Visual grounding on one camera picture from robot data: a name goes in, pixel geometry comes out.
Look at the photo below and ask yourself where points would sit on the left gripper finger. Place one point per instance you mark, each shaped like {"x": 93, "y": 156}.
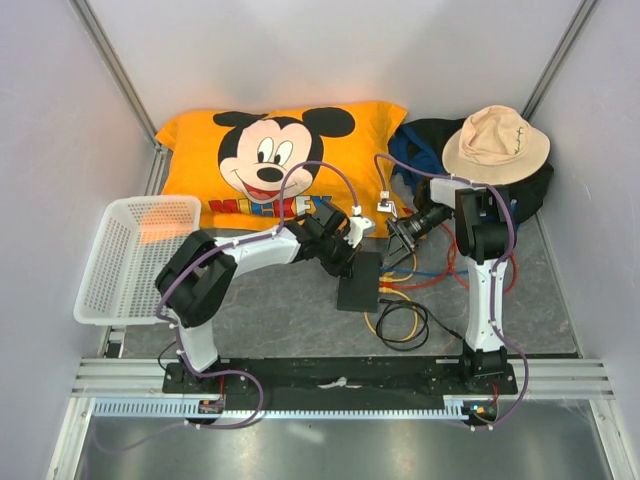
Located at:
{"x": 339, "y": 270}
{"x": 349, "y": 265}

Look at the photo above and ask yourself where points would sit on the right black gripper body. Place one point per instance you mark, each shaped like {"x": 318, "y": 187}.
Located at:
{"x": 415, "y": 227}

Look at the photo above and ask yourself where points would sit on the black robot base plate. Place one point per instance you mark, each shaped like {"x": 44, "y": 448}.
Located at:
{"x": 415, "y": 374}

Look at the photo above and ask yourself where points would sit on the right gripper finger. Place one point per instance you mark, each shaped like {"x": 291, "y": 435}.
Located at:
{"x": 402, "y": 253}
{"x": 392, "y": 256}

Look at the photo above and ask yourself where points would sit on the beige bucket hat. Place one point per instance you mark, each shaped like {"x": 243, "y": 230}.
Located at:
{"x": 497, "y": 146}

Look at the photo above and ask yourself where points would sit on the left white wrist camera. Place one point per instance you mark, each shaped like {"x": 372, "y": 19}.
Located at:
{"x": 358, "y": 228}

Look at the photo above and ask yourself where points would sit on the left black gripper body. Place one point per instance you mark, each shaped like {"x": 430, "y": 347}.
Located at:
{"x": 335, "y": 250}

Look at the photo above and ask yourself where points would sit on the aluminium rail frame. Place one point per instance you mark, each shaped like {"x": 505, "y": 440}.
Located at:
{"x": 549, "y": 379}

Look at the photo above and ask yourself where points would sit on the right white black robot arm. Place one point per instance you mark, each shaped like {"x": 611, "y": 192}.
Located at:
{"x": 485, "y": 236}

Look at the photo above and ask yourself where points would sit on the black TP-Link network switch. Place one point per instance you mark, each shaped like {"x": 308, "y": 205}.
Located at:
{"x": 359, "y": 292}

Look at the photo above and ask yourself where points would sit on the orange Mickey Mouse pillow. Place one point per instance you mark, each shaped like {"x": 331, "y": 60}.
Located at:
{"x": 250, "y": 169}

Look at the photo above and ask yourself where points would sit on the black and blue bag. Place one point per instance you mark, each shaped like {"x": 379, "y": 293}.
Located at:
{"x": 420, "y": 144}

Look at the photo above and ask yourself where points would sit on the white perforated plastic basket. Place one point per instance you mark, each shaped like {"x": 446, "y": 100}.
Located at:
{"x": 136, "y": 238}

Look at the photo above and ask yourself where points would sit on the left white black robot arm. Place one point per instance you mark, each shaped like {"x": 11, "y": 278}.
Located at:
{"x": 195, "y": 281}

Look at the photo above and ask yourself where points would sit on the grey slotted cable duct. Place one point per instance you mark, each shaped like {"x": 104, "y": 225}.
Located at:
{"x": 205, "y": 409}

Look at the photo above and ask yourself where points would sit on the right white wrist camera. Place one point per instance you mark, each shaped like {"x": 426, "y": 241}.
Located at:
{"x": 386, "y": 205}

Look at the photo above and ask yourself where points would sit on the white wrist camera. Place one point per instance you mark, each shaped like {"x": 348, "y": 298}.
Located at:
{"x": 358, "y": 228}
{"x": 386, "y": 205}

